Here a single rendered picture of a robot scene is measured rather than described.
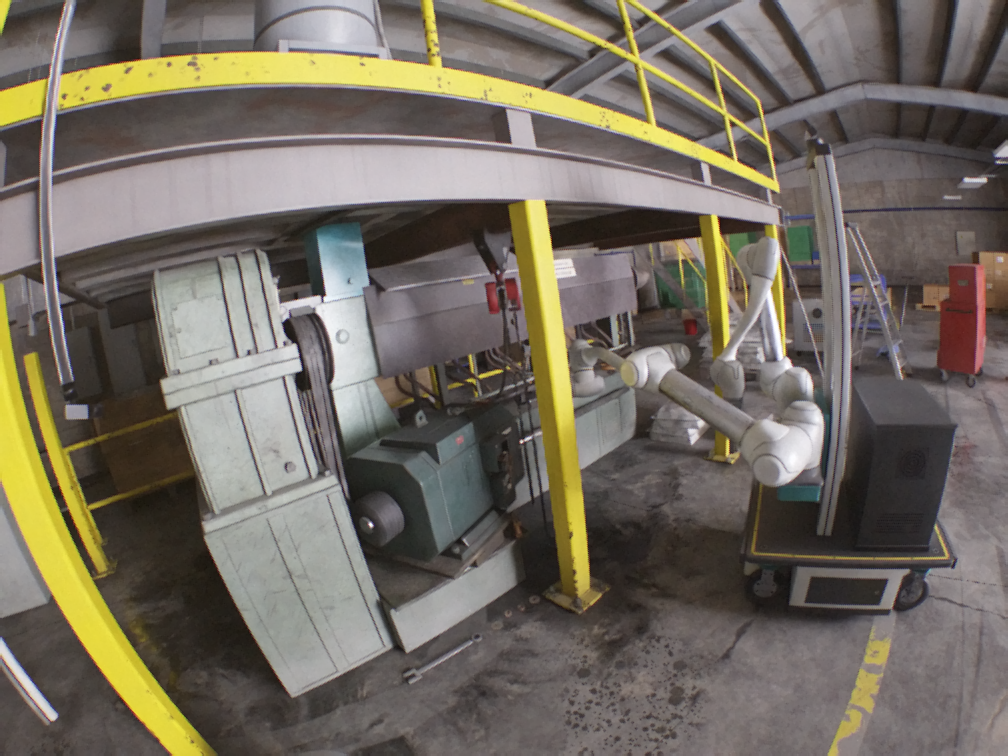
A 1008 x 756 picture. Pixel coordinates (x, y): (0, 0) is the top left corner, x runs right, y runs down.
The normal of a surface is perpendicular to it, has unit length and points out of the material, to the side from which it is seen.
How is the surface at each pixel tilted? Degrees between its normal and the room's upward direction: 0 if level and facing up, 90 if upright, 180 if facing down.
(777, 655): 0
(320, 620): 90
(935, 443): 90
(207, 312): 80
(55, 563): 90
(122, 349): 90
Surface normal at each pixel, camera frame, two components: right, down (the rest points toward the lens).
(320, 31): 0.45, 0.64
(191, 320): 0.62, -0.11
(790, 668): -0.15, -0.96
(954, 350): -0.92, 0.22
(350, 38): 0.77, 0.53
